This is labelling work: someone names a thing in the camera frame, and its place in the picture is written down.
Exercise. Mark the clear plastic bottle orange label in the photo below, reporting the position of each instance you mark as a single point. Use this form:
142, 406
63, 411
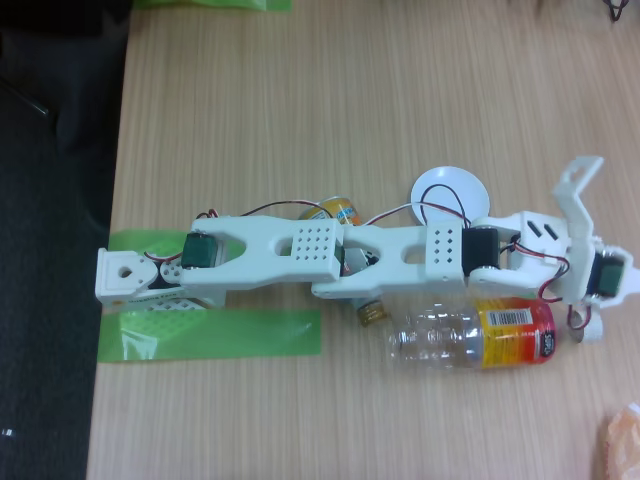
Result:
450, 340

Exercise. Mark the small white object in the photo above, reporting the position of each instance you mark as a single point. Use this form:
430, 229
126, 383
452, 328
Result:
7, 432

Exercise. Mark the yellow blue aluminium bottle can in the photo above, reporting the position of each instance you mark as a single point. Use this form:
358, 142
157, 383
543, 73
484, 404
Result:
340, 207

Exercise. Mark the small white round plate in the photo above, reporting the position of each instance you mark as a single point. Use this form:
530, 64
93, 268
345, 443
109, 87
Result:
450, 175

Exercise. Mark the orange plastic bag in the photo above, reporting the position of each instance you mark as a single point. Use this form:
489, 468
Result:
625, 445

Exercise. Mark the long green tape strip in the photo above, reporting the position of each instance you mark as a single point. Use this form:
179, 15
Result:
250, 335

